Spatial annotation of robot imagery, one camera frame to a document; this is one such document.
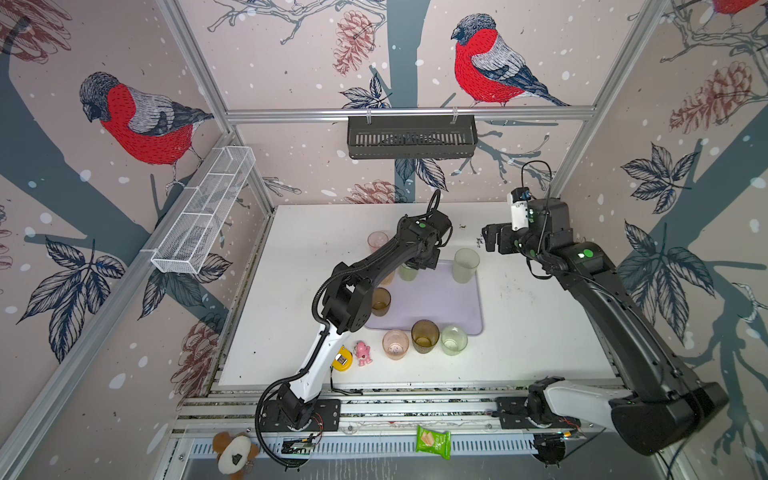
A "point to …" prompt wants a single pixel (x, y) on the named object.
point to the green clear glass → (406, 273)
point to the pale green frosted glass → (465, 265)
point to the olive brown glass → (425, 335)
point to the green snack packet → (434, 442)
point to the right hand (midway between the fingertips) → (497, 229)
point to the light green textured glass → (453, 340)
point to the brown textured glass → (381, 302)
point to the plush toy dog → (235, 453)
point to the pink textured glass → (395, 343)
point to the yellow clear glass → (388, 279)
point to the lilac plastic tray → (434, 295)
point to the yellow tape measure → (343, 359)
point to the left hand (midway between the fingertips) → (425, 263)
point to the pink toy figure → (362, 352)
